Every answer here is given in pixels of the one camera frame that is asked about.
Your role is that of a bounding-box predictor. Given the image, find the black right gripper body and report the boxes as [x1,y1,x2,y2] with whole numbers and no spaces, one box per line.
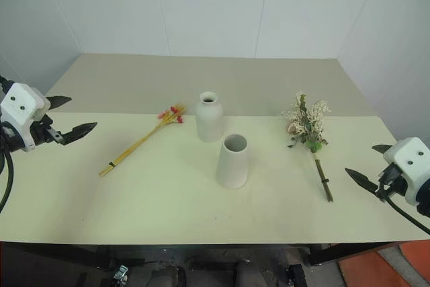
[374,162,409,202]

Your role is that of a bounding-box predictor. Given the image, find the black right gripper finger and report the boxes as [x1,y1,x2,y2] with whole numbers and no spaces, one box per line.
[344,167,380,194]
[371,144,394,159]

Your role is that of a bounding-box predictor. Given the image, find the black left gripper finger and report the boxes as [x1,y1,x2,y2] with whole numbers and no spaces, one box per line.
[61,121,99,147]
[44,95,73,112]

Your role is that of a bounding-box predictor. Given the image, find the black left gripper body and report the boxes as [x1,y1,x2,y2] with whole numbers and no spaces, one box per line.
[30,113,65,147]

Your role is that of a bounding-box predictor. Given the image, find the white conical ceramic vase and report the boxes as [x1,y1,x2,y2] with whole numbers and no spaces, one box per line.
[215,134,251,190]

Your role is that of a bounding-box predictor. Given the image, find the white bottle-shaped ceramic vase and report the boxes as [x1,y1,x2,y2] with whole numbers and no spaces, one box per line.
[195,91,224,143]

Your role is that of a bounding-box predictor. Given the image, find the red-tipped dried stems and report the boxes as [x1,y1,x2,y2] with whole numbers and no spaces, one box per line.
[98,103,187,178]

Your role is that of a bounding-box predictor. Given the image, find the dried white flower green bouquet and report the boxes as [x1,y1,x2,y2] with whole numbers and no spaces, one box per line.
[281,91,334,204]

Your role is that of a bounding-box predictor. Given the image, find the orange floor mat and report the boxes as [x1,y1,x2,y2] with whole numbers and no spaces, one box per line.
[337,239,430,287]

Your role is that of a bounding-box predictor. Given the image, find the pale yellow table sheet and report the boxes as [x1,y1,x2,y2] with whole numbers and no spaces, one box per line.
[0,111,430,245]

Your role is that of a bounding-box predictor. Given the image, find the beige table sheet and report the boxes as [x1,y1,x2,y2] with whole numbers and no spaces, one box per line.
[44,52,381,118]

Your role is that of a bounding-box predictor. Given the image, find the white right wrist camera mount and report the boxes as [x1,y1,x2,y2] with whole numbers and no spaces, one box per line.
[382,136,430,206]

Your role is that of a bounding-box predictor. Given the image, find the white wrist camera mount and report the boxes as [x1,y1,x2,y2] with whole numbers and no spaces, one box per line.
[382,136,430,206]
[0,81,52,153]

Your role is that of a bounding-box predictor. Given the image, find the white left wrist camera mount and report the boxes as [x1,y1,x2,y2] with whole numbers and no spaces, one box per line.
[0,81,52,153]

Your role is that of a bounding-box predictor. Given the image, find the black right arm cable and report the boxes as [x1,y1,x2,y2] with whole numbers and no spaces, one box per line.
[385,194,430,236]

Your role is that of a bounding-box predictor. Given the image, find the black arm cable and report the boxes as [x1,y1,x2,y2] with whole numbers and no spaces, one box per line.
[385,194,430,236]
[0,75,15,214]

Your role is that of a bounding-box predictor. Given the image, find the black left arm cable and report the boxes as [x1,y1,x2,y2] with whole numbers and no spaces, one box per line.
[0,75,15,214]

